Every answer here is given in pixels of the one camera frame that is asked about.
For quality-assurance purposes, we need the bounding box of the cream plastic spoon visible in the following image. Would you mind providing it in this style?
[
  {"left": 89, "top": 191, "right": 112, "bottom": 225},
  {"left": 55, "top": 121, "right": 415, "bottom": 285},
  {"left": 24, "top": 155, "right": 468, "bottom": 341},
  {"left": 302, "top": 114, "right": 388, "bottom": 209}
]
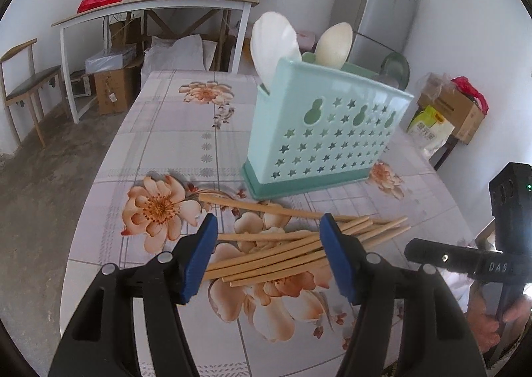
[{"left": 315, "top": 22, "right": 354, "bottom": 69}]

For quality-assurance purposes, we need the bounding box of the person's right hand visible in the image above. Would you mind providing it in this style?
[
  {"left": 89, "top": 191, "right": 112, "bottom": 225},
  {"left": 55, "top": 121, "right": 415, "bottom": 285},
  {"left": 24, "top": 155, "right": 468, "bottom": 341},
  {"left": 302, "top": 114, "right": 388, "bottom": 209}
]
[{"left": 466, "top": 294, "right": 532, "bottom": 357}]

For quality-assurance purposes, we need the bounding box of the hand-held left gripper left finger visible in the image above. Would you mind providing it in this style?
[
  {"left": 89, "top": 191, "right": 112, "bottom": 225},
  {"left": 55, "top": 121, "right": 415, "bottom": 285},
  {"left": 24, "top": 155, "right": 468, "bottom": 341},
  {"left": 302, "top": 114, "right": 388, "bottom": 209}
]
[{"left": 48, "top": 213, "right": 219, "bottom": 377}]

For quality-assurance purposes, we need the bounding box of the white plastic spoon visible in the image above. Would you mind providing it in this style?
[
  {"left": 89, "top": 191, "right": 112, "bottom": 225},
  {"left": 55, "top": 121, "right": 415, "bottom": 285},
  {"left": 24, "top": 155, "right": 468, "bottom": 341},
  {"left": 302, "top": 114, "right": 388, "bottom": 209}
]
[{"left": 250, "top": 12, "right": 303, "bottom": 95}]

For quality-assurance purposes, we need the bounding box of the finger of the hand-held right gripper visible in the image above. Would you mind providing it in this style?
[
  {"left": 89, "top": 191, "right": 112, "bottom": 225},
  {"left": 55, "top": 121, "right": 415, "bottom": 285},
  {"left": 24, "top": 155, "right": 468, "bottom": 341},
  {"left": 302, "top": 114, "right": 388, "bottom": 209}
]
[{"left": 404, "top": 238, "right": 483, "bottom": 278}]

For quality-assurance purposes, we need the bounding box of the white desk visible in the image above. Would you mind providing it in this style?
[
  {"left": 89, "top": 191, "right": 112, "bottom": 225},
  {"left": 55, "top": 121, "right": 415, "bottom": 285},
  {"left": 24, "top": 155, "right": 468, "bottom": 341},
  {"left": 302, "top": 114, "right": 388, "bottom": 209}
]
[{"left": 51, "top": 0, "right": 259, "bottom": 125}]

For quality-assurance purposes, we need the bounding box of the white sack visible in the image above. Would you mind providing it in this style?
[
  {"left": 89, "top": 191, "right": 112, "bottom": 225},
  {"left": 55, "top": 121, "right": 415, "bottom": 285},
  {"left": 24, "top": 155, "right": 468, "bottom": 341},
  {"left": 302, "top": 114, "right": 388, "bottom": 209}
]
[{"left": 143, "top": 35, "right": 219, "bottom": 78}]

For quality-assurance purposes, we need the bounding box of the large cardboard box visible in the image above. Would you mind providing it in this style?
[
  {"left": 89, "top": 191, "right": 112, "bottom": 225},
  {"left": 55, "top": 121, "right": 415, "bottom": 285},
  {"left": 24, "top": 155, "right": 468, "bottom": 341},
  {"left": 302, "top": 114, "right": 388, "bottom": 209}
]
[{"left": 418, "top": 86, "right": 485, "bottom": 145}]

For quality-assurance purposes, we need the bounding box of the metal spoon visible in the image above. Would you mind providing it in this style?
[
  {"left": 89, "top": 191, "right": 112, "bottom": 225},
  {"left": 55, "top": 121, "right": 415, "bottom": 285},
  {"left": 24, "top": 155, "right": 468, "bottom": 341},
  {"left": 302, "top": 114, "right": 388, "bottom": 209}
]
[{"left": 371, "top": 52, "right": 411, "bottom": 91}]

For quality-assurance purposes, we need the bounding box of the red cloth bag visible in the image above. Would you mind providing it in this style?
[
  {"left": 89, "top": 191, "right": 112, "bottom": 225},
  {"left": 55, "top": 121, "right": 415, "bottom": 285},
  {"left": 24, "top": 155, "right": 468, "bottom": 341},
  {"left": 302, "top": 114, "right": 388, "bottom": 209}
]
[{"left": 451, "top": 77, "right": 489, "bottom": 114}]

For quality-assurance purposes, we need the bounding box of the teal plastic utensil holder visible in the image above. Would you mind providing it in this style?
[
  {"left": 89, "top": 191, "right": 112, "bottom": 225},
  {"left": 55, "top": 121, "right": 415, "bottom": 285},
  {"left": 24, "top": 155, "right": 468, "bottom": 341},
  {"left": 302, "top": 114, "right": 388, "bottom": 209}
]
[{"left": 242, "top": 52, "right": 415, "bottom": 201}]

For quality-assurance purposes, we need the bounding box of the clear plastic bag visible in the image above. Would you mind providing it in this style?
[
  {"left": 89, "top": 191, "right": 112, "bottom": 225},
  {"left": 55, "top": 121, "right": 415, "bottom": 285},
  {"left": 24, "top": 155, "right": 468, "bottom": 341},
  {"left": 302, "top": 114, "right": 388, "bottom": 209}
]
[{"left": 420, "top": 71, "right": 454, "bottom": 95}]

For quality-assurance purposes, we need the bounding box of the brown cardboard box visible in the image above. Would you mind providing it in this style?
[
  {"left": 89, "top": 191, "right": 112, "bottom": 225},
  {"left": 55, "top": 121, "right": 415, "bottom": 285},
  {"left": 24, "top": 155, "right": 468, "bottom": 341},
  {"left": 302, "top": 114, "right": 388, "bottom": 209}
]
[{"left": 110, "top": 17, "right": 142, "bottom": 45}]

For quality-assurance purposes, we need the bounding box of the pink box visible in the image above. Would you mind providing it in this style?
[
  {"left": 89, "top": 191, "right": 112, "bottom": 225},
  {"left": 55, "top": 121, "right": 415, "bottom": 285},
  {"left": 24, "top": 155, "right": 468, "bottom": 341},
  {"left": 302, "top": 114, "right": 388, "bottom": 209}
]
[{"left": 297, "top": 29, "right": 319, "bottom": 51}]

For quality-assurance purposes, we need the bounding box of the pile of wooden chopsticks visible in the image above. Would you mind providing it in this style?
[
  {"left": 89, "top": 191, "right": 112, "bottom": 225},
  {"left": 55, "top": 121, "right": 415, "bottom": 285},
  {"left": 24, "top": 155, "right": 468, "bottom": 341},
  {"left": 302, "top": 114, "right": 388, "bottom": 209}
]
[{"left": 199, "top": 193, "right": 412, "bottom": 288}]

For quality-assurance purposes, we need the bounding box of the wooden chair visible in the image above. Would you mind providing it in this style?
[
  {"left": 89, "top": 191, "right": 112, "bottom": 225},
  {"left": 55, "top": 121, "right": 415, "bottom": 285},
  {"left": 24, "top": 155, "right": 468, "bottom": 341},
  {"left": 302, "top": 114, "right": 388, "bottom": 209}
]
[{"left": 0, "top": 38, "right": 63, "bottom": 149}]

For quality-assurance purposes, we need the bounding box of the grey flat box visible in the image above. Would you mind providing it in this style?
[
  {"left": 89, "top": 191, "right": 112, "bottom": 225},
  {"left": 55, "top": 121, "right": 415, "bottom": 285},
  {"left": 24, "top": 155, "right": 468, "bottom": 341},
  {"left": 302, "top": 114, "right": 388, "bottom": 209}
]
[{"left": 85, "top": 49, "right": 136, "bottom": 74}]

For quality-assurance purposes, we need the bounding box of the white and yellow rice bag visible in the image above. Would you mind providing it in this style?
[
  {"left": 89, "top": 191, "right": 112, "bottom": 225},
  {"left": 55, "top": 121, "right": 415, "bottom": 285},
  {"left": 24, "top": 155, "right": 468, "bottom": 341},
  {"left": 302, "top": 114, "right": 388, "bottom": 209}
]
[{"left": 407, "top": 105, "right": 456, "bottom": 157}]

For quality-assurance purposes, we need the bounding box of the floral tablecloth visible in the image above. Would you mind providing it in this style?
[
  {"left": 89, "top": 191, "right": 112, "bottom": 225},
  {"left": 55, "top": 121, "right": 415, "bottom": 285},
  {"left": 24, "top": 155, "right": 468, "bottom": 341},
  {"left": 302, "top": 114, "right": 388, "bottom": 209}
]
[{"left": 58, "top": 69, "right": 476, "bottom": 377}]

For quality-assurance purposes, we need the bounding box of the tall cardboard box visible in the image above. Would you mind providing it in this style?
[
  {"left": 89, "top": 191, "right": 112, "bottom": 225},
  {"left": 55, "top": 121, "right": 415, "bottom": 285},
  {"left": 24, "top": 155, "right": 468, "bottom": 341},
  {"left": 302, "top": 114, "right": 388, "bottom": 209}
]
[{"left": 95, "top": 66, "right": 138, "bottom": 114}]

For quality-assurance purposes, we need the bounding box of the dark wooden stool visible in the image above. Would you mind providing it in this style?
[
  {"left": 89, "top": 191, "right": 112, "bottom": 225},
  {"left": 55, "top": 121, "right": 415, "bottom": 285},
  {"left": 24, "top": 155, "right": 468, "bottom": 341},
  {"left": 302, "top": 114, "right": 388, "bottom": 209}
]
[{"left": 428, "top": 138, "right": 458, "bottom": 172}]

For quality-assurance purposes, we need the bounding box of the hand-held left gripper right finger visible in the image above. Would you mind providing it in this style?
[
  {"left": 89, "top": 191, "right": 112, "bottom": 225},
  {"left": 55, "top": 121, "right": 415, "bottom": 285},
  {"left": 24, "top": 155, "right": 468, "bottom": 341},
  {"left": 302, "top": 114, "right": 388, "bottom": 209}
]
[{"left": 319, "top": 213, "right": 487, "bottom": 377}]

